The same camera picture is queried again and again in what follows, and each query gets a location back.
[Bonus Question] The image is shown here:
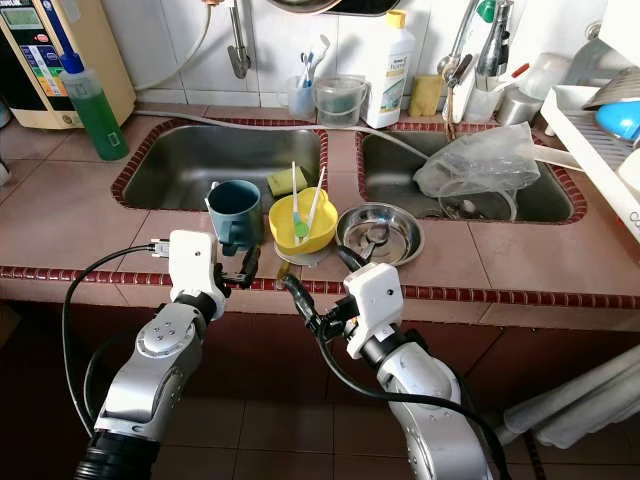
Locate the stainless steel spoon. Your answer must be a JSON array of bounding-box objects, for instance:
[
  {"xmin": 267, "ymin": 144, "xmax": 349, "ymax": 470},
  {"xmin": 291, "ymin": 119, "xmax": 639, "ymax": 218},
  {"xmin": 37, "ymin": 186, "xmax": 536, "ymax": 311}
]
[{"xmin": 360, "ymin": 228, "xmax": 393, "ymax": 263}]

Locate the yellow bowl with grey base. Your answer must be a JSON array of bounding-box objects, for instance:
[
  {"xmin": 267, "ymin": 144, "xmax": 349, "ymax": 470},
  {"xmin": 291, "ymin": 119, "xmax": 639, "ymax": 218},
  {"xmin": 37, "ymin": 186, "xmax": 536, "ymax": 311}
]
[{"xmin": 268, "ymin": 190, "xmax": 340, "ymax": 269}]

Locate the teal ceramic mug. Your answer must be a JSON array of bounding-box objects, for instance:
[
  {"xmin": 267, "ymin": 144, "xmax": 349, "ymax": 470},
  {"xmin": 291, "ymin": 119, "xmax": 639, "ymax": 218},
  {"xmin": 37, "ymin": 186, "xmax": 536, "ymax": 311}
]
[{"xmin": 207, "ymin": 180, "xmax": 263, "ymax": 256}]

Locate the stainless steel bowl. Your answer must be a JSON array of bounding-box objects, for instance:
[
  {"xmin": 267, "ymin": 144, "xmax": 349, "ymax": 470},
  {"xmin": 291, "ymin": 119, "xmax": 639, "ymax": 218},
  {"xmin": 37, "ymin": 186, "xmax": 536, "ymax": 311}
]
[{"xmin": 336, "ymin": 203, "xmax": 425, "ymax": 268}]

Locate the white plastic spoon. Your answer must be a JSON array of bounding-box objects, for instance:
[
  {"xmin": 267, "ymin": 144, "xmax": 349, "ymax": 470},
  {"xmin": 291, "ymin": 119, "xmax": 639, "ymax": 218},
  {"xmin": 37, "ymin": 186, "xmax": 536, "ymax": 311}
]
[{"xmin": 305, "ymin": 165, "xmax": 328, "ymax": 239}]

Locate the white spoon blue-green tip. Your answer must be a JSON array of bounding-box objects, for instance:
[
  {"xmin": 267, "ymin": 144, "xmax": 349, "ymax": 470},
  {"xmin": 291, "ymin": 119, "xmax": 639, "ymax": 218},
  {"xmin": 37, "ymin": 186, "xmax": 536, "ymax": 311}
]
[{"xmin": 290, "ymin": 162, "xmax": 311, "ymax": 241}]

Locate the steel sink basin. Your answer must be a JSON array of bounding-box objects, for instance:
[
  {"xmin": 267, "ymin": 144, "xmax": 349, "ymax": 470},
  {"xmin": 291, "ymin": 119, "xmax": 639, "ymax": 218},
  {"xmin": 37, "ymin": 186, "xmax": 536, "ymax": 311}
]
[
  {"xmin": 357, "ymin": 130, "xmax": 586, "ymax": 225},
  {"xmin": 112, "ymin": 122, "xmax": 329, "ymax": 213}
]

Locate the yellow green scouring sponge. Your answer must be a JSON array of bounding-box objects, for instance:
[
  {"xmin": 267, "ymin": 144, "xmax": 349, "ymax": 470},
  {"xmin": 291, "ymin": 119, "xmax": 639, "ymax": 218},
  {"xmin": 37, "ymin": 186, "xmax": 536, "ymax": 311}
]
[{"xmin": 268, "ymin": 167, "xmax": 309, "ymax": 197}]

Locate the clear round plastic container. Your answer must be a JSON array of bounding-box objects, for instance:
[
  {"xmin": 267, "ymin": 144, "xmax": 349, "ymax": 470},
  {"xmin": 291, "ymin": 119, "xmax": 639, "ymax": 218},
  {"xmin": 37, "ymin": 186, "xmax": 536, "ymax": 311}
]
[{"xmin": 435, "ymin": 186, "xmax": 519, "ymax": 223}]

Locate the clear small plastic bucket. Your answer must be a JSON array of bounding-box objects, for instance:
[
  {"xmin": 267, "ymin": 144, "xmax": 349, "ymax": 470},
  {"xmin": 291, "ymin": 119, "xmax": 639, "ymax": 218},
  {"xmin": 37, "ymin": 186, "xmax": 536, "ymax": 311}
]
[{"xmin": 313, "ymin": 74, "xmax": 371, "ymax": 127}]

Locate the clear plastic bag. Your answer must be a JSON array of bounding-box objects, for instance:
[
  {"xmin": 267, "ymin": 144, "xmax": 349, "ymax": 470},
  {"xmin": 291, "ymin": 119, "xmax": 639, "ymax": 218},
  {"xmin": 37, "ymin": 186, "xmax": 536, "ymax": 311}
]
[{"xmin": 413, "ymin": 122, "xmax": 543, "ymax": 199}]

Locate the clear toothbrush cup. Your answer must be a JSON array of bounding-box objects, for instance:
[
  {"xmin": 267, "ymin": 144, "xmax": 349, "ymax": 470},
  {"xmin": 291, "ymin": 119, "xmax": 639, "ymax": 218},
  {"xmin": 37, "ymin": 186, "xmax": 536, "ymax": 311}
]
[{"xmin": 285, "ymin": 76, "xmax": 316, "ymax": 121}]

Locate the mustard yellow sponge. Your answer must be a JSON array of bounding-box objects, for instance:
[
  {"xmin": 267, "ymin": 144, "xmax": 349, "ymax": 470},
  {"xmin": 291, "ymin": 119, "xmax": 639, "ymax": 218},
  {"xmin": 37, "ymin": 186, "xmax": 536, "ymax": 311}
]
[{"xmin": 407, "ymin": 74, "xmax": 445, "ymax": 117}]

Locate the blue white toothbrush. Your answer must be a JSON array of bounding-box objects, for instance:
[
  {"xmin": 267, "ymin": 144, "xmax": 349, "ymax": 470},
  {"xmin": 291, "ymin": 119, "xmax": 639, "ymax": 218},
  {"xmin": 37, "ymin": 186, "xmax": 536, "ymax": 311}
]
[{"xmin": 300, "ymin": 50, "xmax": 319, "ymax": 91}]

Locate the white bottle yellow cap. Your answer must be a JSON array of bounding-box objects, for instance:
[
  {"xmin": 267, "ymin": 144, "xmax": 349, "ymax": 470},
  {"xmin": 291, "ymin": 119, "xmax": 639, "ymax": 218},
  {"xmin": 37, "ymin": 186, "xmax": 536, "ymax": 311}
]
[{"xmin": 363, "ymin": 9, "xmax": 418, "ymax": 130}]

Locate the clear plastic cup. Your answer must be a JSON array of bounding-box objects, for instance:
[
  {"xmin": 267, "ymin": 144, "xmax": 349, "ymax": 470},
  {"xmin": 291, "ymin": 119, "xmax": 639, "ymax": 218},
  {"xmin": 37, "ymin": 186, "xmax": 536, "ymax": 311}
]
[{"xmin": 470, "ymin": 85, "xmax": 503, "ymax": 123}]

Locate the green dish soap bottle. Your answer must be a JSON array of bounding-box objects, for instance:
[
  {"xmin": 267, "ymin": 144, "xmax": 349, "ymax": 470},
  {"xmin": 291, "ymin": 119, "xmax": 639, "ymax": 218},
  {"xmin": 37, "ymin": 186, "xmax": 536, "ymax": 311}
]
[{"xmin": 60, "ymin": 53, "xmax": 131, "ymax": 163}]

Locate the stainless steel cup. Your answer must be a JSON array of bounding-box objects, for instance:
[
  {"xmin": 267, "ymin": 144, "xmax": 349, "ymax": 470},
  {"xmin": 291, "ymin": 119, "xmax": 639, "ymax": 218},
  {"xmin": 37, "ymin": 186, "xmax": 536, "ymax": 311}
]
[{"xmin": 495, "ymin": 85, "xmax": 546, "ymax": 127}]

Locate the white rack drain spout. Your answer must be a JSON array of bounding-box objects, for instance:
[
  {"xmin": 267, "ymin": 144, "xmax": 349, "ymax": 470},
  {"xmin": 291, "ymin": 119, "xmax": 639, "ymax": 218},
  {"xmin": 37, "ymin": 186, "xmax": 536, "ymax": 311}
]
[{"xmin": 530, "ymin": 145, "xmax": 588, "ymax": 173}]

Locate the chrome sink faucet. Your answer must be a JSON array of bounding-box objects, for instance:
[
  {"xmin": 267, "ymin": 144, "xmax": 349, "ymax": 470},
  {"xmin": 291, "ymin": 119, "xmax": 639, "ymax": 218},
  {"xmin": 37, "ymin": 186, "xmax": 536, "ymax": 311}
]
[{"xmin": 438, "ymin": 0, "xmax": 516, "ymax": 91}]

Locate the dark hanging tray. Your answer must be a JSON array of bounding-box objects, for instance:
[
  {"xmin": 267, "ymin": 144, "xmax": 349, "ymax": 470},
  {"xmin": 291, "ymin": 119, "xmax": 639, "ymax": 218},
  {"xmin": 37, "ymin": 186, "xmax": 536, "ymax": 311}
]
[{"xmin": 335, "ymin": 0, "xmax": 401, "ymax": 17}]

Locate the hanging steel pan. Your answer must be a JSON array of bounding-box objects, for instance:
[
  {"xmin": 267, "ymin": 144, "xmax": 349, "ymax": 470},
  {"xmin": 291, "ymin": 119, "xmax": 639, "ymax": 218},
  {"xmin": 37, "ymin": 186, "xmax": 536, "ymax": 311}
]
[{"xmin": 265, "ymin": 0, "xmax": 346, "ymax": 15}]

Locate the white dish rack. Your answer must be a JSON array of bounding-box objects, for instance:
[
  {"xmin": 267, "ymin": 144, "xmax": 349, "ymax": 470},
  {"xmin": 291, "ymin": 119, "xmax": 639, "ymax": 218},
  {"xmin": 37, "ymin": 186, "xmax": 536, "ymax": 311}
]
[{"xmin": 540, "ymin": 84, "xmax": 640, "ymax": 246}]

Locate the beige water purifier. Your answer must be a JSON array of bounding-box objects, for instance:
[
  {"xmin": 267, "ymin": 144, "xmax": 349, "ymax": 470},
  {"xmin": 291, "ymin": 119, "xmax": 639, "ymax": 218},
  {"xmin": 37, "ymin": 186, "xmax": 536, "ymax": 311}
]
[{"xmin": 0, "ymin": 0, "xmax": 137, "ymax": 131}]

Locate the clear plastic jug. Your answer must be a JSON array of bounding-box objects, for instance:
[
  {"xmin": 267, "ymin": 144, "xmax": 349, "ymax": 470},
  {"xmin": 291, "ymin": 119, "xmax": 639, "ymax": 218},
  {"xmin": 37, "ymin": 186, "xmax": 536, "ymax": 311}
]
[{"xmin": 520, "ymin": 50, "xmax": 576, "ymax": 101}]

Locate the blue plastic bowl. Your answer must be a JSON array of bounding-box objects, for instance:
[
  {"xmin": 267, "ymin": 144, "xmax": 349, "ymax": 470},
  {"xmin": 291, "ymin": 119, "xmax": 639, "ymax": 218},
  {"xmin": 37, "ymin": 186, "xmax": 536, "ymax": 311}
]
[{"xmin": 595, "ymin": 100, "xmax": 640, "ymax": 143}]

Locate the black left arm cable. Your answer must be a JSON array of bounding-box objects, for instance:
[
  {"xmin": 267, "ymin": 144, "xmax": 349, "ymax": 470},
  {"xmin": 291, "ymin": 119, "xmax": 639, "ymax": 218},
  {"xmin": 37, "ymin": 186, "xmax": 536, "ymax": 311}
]
[{"xmin": 60, "ymin": 238, "xmax": 171, "ymax": 443}]

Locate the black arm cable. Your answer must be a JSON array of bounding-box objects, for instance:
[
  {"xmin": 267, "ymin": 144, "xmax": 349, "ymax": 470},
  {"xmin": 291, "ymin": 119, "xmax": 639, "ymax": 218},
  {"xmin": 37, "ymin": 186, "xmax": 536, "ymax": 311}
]
[
  {"xmin": 310, "ymin": 335, "xmax": 511, "ymax": 480},
  {"xmin": 60, "ymin": 238, "xmax": 171, "ymax": 443}
]

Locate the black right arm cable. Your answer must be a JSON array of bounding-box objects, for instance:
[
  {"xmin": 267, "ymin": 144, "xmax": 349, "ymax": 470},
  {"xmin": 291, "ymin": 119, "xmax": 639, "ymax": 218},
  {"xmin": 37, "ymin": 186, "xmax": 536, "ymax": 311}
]
[{"xmin": 310, "ymin": 335, "xmax": 511, "ymax": 480}]

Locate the grey water hose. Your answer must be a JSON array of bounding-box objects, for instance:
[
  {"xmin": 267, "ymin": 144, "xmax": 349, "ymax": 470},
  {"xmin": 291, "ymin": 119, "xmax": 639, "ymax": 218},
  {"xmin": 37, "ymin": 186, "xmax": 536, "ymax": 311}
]
[{"xmin": 135, "ymin": 108, "xmax": 431, "ymax": 163}]

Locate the chrome wall tap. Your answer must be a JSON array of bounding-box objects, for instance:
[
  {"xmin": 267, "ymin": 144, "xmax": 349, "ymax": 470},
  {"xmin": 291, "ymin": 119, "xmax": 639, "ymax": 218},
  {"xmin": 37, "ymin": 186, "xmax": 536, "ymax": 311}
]
[{"xmin": 228, "ymin": 0, "xmax": 254, "ymax": 81}]

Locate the white purifier hose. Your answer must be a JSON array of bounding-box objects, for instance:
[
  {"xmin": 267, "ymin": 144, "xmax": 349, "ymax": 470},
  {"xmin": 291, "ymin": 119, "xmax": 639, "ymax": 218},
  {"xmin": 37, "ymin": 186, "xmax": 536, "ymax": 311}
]
[{"xmin": 135, "ymin": 0, "xmax": 219, "ymax": 93}]

